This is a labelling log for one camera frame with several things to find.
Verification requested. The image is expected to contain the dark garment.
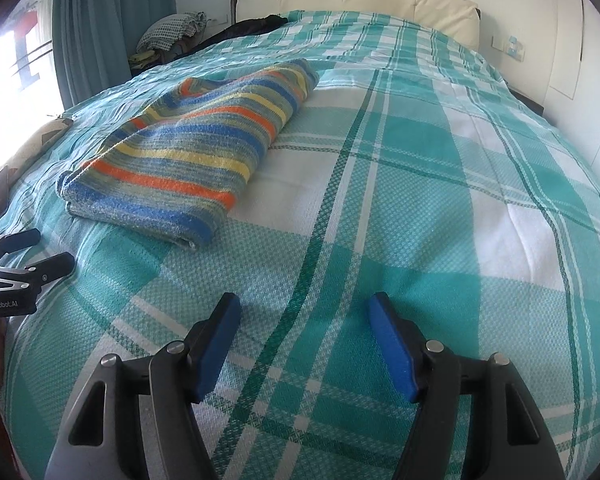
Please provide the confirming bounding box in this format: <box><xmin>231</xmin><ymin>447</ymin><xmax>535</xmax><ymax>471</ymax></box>
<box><xmin>190</xmin><ymin>16</ymin><xmax>290</xmax><ymax>53</ymax></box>

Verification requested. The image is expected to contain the white wall socket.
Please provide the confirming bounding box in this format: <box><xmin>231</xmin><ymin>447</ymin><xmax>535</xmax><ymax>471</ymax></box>
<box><xmin>492</xmin><ymin>35</ymin><xmax>526</xmax><ymax>61</ymax></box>

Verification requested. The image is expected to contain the checkered cloth bundle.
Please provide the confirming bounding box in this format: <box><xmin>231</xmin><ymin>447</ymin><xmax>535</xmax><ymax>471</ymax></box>
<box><xmin>137</xmin><ymin>10</ymin><xmax>208</xmax><ymax>53</ymax></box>

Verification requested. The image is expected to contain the brown patterned pillow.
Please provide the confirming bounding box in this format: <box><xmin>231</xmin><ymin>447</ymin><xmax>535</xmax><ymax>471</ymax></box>
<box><xmin>0</xmin><ymin>117</ymin><xmax>76</xmax><ymax>231</ymax></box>

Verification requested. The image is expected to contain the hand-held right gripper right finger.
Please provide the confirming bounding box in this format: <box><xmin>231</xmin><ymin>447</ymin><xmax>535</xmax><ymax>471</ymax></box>
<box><xmin>367</xmin><ymin>291</ymin><xmax>566</xmax><ymax>480</ymax></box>

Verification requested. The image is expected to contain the white wall panel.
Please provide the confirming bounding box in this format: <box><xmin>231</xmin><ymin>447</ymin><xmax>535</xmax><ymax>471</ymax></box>
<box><xmin>547</xmin><ymin>0</ymin><xmax>588</xmax><ymax>101</ymax></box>

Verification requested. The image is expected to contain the striped knit sweater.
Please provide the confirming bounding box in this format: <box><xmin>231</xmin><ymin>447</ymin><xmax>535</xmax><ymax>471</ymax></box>
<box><xmin>55</xmin><ymin>57</ymin><xmax>321</xmax><ymax>251</ymax></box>

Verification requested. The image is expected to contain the dark bedside table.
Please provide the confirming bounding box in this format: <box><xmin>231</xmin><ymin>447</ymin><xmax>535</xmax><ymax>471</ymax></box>
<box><xmin>507</xmin><ymin>86</ymin><xmax>547</xmax><ymax>120</ymax></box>

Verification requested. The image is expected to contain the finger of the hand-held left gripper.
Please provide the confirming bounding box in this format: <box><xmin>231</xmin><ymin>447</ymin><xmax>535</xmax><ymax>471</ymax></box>
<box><xmin>0</xmin><ymin>252</ymin><xmax>77</xmax><ymax>295</ymax></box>
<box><xmin>0</xmin><ymin>228</ymin><xmax>42</xmax><ymax>261</ymax></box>

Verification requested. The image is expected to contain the teal plaid bedspread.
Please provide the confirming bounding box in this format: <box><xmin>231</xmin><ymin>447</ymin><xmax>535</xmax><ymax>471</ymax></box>
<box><xmin>0</xmin><ymin>7</ymin><xmax>600</xmax><ymax>480</ymax></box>

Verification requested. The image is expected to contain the teal curtain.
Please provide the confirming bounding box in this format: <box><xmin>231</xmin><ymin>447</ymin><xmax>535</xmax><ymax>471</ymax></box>
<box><xmin>51</xmin><ymin>0</ymin><xmax>178</xmax><ymax>111</ymax></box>

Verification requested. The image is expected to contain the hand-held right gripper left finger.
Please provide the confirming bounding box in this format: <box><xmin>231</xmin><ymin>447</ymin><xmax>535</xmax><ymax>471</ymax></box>
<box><xmin>45</xmin><ymin>291</ymin><xmax>243</xmax><ymax>480</ymax></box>

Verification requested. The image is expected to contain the window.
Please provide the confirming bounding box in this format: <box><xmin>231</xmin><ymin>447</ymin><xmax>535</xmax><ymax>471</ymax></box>
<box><xmin>0</xmin><ymin>0</ymin><xmax>63</xmax><ymax>161</ymax></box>

